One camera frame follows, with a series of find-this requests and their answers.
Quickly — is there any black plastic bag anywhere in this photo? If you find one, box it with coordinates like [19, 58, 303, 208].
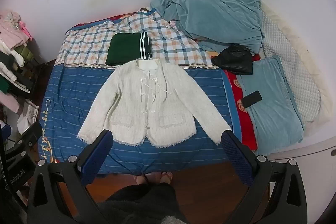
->
[211, 44, 254, 75]

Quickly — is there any person's foot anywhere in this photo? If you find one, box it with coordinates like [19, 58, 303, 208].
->
[133, 174, 149, 185]
[157, 172, 174, 185]

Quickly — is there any pile of assorted clothes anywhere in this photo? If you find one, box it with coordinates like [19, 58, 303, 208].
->
[0, 10, 40, 114]

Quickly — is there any person's dark fuzzy clothing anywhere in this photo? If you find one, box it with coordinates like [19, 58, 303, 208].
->
[100, 183, 189, 224]

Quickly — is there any red patterned blanket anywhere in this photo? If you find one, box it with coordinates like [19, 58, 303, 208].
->
[223, 55, 259, 151]

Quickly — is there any white quilted mattress pad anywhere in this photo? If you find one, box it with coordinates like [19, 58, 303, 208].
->
[259, 7, 322, 125]

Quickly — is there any white bed frame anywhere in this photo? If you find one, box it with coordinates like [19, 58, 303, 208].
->
[268, 132, 336, 161]

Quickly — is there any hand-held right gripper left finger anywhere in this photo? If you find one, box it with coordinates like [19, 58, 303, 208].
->
[26, 129, 116, 224]

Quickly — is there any white tweed jacket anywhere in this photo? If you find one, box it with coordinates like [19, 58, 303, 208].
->
[77, 59, 233, 148]

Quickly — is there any light blue towel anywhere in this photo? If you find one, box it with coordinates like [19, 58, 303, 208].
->
[238, 55, 305, 155]

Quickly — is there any black phone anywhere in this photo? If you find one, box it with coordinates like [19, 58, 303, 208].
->
[241, 91, 263, 108]

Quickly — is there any person's left foot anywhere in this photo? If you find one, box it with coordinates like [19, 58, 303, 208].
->
[133, 174, 149, 185]

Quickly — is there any white printed cloth bag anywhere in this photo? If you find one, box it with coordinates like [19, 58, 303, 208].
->
[16, 101, 40, 135]

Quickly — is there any dark green folded striped garment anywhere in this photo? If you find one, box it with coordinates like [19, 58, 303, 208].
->
[106, 32, 153, 66]

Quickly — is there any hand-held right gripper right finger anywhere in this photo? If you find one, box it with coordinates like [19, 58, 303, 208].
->
[220, 130, 308, 224]

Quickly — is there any cream fleece blanket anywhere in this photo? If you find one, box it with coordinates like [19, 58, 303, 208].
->
[261, 2, 336, 140]

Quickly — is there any teal fleece blanket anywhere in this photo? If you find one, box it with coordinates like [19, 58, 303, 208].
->
[150, 0, 265, 54]

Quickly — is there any blue striped plaid bedsheet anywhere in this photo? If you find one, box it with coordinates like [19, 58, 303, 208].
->
[38, 7, 242, 174]

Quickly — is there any person's right foot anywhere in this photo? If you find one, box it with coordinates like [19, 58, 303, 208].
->
[157, 172, 174, 185]

